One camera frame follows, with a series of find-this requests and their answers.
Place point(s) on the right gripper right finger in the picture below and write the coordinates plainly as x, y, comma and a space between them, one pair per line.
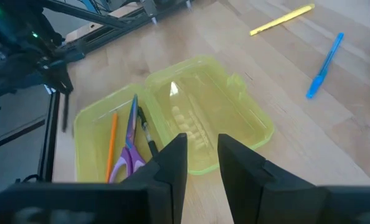
244, 186

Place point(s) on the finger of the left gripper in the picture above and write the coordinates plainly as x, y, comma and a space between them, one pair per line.
66, 112

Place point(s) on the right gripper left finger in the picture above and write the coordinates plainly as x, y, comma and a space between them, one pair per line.
169, 186

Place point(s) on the orange pencil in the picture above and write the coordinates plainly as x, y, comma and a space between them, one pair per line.
111, 146

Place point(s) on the yellow-green translucent supply box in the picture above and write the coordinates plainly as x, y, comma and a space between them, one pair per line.
203, 109

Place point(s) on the blue pen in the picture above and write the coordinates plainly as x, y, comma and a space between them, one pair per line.
323, 70

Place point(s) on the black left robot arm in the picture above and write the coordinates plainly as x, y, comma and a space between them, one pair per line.
13, 46

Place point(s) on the black pen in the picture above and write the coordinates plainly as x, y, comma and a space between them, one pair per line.
153, 146

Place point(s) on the purple scissors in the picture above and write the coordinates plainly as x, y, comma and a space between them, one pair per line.
131, 124

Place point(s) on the black frame rail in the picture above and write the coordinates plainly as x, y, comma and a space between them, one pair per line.
110, 21
49, 140

